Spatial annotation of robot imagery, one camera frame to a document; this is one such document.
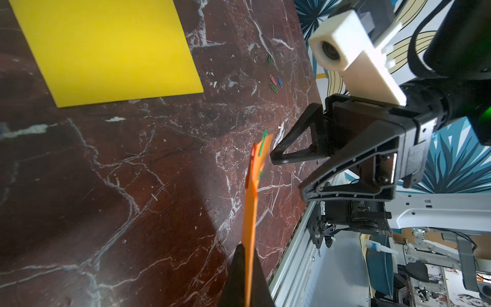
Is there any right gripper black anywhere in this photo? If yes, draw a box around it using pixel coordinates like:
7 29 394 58
269 93 450 203

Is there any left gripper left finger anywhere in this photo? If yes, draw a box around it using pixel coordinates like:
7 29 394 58
218 244 246 307

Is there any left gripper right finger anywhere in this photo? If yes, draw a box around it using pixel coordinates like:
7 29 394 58
250 257 276 307

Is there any orange paper sheet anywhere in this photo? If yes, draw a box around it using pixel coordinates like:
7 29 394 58
241 132 273 306

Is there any blue paperclip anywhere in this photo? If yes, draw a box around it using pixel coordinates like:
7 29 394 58
277 76 284 88

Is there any yellow paper sheet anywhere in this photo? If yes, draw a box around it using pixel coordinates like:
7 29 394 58
10 1 203 108

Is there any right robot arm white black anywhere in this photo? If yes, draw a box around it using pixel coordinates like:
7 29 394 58
271 1 490 238

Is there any green paperclip on orange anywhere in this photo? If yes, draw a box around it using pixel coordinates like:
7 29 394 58
257 129 268 157

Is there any red paperclip on orange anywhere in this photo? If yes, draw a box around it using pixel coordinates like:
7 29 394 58
245 143 257 189

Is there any aluminium frame rail front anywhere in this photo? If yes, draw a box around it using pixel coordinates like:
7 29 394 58
269 202 322 306

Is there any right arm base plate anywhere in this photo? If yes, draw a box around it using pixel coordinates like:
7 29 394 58
307 201 336 249

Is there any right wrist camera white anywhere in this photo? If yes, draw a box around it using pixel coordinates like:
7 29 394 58
308 10 407 106

